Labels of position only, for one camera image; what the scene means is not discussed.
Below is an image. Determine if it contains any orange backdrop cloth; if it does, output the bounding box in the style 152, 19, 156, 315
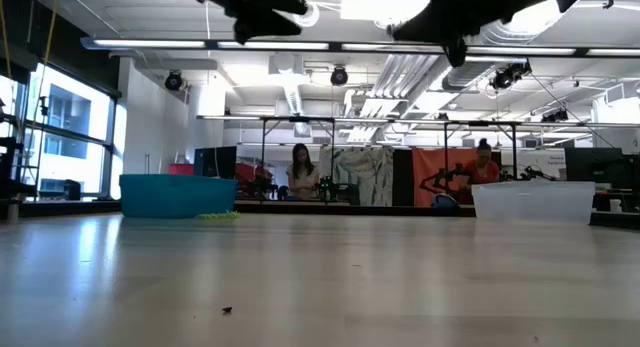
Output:
412, 146, 485, 208

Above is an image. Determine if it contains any large window black frame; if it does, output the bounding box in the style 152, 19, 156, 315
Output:
0, 61, 121, 203

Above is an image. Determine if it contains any yellow cable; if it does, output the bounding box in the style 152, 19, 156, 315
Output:
38, 0, 60, 106

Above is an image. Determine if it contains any white square ceiling duct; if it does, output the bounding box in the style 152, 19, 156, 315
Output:
267, 51, 307, 117

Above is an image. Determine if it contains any black background rig frame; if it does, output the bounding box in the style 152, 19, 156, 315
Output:
442, 119, 521, 188
197, 114, 336, 204

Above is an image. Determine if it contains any grey patterned backdrop cloth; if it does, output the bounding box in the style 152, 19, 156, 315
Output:
319, 145, 395, 207

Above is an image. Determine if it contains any red cloth object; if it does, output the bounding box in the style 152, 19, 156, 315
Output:
235, 161, 275, 188

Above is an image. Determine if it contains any white printed sign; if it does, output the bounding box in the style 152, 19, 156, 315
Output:
519, 147, 567, 182

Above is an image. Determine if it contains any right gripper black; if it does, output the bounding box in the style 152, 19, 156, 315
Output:
391, 0, 552, 69

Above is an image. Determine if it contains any red storage bin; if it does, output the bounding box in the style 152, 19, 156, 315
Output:
168, 161, 196, 177

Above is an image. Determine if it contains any black shelving stand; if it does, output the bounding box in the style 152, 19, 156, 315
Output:
0, 96, 40, 223

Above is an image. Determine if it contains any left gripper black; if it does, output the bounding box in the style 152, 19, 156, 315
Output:
197, 0, 308, 45

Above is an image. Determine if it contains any black backdrop panel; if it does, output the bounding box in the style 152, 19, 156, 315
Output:
392, 147, 415, 207

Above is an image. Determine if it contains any black computer monitor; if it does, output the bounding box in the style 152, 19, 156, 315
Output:
564, 146, 640, 191
193, 145, 238, 181

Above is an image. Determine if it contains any silver ribbed ceiling duct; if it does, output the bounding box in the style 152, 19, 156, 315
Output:
439, 0, 569, 94

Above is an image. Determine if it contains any black box by window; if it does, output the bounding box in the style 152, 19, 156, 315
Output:
63, 179, 83, 202

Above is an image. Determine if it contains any black ceiling camera cluster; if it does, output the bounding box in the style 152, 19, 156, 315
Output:
488, 60, 533, 92

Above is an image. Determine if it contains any black bar with light strips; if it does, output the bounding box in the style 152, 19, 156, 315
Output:
79, 35, 640, 58

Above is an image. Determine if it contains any person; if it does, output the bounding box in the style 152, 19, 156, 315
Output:
284, 143, 320, 201
462, 137, 503, 188

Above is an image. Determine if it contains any green plastic spider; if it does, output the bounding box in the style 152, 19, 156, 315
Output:
197, 210, 242, 221

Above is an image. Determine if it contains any teal plastic bin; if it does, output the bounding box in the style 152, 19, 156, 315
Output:
118, 173, 239, 220

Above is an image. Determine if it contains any blue white rounded object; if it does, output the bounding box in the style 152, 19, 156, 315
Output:
432, 192, 460, 210

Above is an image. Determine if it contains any white coiled cable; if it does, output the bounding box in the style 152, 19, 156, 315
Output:
292, 1, 321, 29

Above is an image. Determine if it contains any clear plastic bin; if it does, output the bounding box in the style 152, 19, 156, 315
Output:
470, 180, 597, 225

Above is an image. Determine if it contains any black ceiling fixture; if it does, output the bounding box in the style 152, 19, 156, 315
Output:
540, 108, 570, 124

